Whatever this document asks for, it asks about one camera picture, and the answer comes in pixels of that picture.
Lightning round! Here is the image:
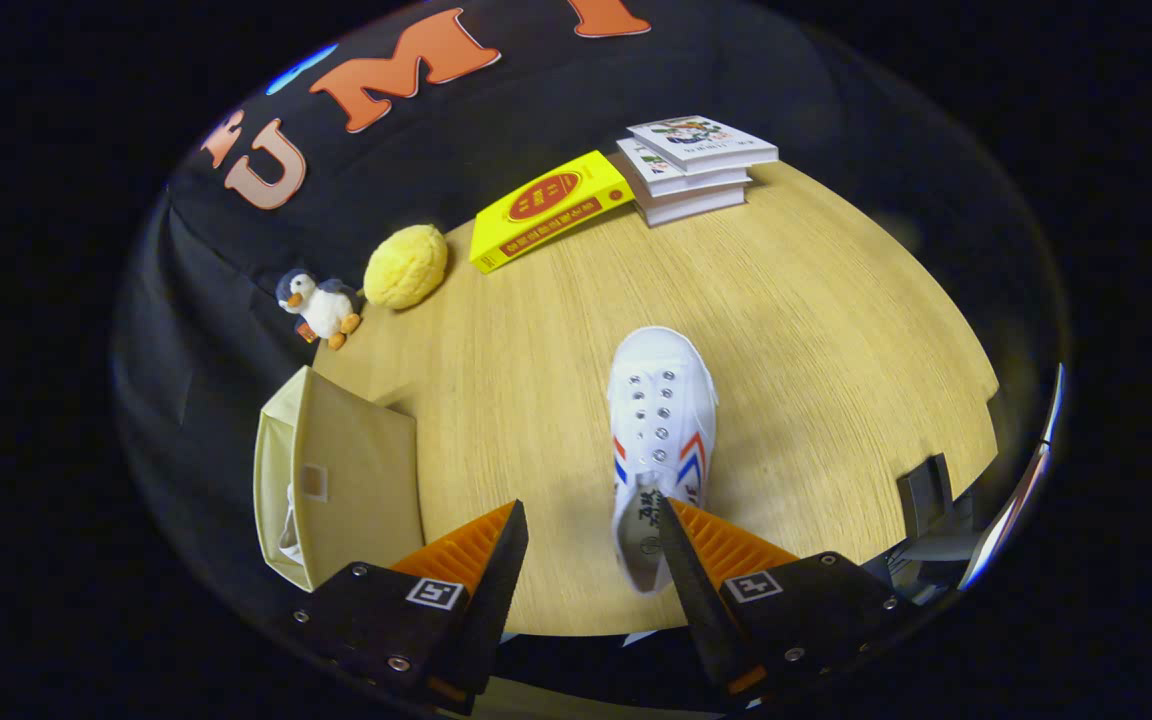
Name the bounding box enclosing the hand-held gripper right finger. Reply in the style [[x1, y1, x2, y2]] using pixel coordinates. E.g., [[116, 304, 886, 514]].
[[658, 495, 909, 698]]

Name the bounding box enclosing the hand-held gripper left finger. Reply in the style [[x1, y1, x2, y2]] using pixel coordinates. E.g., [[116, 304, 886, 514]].
[[284, 498, 530, 716]]

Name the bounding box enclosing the beige fabric storage box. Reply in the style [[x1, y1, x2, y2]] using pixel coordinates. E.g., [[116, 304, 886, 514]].
[[253, 365, 427, 593]]

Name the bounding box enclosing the white canvas shoe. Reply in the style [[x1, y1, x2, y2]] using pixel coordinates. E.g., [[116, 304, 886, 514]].
[[276, 483, 305, 563], [606, 326, 719, 596]]

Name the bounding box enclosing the black table edge block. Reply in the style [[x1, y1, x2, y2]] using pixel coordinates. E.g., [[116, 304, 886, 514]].
[[898, 453, 957, 531]]

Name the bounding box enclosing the penguin plush toy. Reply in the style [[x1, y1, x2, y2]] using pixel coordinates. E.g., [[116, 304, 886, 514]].
[[275, 268, 365, 351]]

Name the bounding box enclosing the yellow bread-shaped plush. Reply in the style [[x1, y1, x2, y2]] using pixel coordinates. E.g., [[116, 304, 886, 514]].
[[363, 224, 450, 311]]

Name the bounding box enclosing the yellow book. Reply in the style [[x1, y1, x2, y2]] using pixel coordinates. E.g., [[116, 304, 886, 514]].
[[469, 150, 636, 275]]

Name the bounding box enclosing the black backdrop cloth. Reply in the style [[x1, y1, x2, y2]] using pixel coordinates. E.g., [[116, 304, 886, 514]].
[[114, 0, 1067, 641]]

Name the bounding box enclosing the white book with picture cover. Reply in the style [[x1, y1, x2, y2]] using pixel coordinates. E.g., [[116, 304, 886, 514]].
[[626, 115, 779, 173]]

